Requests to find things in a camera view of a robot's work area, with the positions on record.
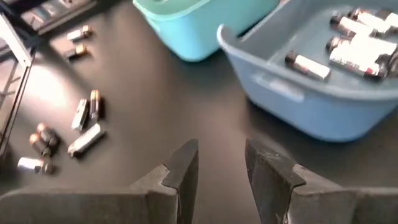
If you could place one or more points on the teal plastic bin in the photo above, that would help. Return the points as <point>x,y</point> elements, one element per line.
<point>202,31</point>

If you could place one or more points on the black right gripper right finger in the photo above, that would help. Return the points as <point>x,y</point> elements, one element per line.
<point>270,180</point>

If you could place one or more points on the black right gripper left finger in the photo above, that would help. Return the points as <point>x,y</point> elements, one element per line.
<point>180,174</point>

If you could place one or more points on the blue plastic bin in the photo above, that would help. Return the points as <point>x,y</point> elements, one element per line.
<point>311,109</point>

